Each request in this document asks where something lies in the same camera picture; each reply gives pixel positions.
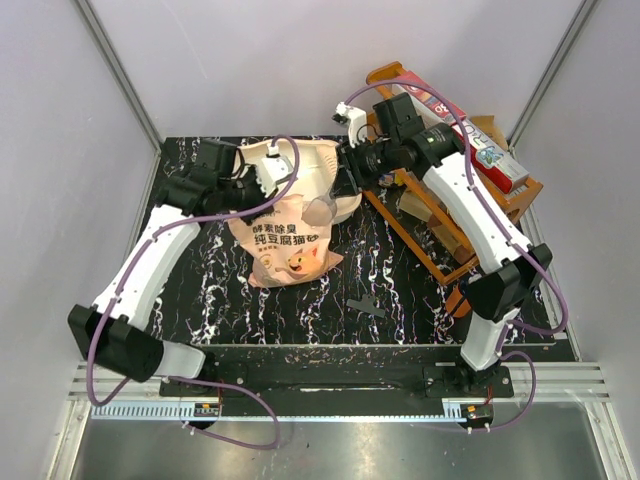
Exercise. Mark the orange blue bottle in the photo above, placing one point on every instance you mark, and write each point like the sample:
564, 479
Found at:
456, 304

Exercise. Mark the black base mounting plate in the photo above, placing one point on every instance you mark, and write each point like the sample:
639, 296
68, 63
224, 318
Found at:
347, 381

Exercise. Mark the orange wooden rack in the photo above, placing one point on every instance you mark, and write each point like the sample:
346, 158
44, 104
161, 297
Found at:
445, 250

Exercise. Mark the pink cat litter bag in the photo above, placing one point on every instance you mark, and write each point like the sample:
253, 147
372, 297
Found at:
285, 249

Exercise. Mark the clear plastic scoop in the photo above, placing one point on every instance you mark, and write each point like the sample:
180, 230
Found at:
319, 209

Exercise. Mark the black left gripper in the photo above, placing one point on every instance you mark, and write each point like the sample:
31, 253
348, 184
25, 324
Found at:
251, 175

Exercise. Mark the light wooden block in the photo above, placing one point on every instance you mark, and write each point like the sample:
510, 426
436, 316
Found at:
411, 204

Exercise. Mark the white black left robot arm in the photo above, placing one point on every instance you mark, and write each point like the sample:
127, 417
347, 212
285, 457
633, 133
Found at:
111, 332

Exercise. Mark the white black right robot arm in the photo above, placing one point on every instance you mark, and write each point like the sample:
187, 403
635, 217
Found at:
511, 265

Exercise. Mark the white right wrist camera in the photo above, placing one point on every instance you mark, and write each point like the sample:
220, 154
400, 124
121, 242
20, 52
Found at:
354, 120

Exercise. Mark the black plastic clip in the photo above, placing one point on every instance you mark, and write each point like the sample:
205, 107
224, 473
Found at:
366, 304

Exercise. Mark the red white toothpaste box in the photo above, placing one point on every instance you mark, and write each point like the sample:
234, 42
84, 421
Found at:
429, 108

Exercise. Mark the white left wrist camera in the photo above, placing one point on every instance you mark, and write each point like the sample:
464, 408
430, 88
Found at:
272, 170

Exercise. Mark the red white long box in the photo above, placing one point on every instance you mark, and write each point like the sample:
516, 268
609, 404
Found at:
493, 161

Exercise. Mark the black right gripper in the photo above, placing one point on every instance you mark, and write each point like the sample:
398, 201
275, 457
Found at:
350, 178

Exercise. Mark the white cable duct rail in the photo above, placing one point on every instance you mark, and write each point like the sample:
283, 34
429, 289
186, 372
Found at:
260, 411

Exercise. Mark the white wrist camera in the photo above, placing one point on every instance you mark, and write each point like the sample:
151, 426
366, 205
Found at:
272, 170
354, 120

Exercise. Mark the beige plastic litter box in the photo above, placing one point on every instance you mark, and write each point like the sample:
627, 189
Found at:
315, 170

